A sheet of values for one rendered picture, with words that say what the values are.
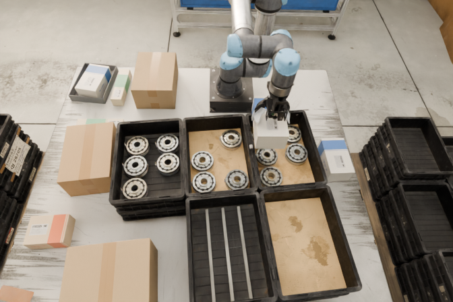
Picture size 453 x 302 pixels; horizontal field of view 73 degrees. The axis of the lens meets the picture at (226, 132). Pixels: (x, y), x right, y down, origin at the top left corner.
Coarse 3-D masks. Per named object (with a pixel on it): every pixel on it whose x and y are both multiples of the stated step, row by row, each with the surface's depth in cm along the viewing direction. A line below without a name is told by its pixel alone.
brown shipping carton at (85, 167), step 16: (80, 128) 146; (96, 128) 147; (112, 128) 147; (64, 144) 141; (80, 144) 141; (96, 144) 142; (112, 144) 143; (64, 160) 136; (80, 160) 136; (96, 160) 137; (112, 160) 140; (64, 176) 132; (80, 176) 132; (96, 176) 133; (80, 192) 141; (96, 192) 143
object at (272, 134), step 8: (256, 96) 125; (264, 96) 125; (256, 104) 122; (264, 120) 118; (272, 120) 118; (256, 128) 117; (264, 128) 116; (272, 128) 116; (280, 128) 116; (256, 136) 117; (264, 136) 114; (272, 136) 114; (280, 136) 114; (288, 136) 114; (256, 144) 118; (264, 144) 119; (272, 144) 119; (280, 144) 119
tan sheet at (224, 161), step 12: (192, 132) 151; (204, 132) 151; (216, 132) 152; (240, 132) 152; (192, 144) 147; (204, 144) 147; (216, 144) 148; (216, 156) 144; (228, 156) 144; (240, 156) 144; (192, 168) 140; (216, 168) 140; (228, 168) 141; (240, 168) 141; (192, 180) 136; (216, 180) 137; (192, 192) 133
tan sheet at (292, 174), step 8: (280, 152) 146; (280, 160) 144; (280, 168) 142; (288, 168) 142; (296, 168) 142; (304, 168) 142; (288, 176) 139; (296, 176) 140; (304, 176) 140; (312, 176) 140; (288, 184) 137
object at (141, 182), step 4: (132, 180) 132; (136, 180) 132; (140, 180) 132; (128, 184) 131; (140, 184) 131; (144, 184) 131; (124, 188) 130; (128, 188) 130; (140, 188) 130; (144, 188) 130; (124, 192) 129; (128, 192) 129; (140, 192) 129; (144, 192) 129; (128, 196) 128; (132, 196) 128; (136, 196) 128; (140, 196) 128
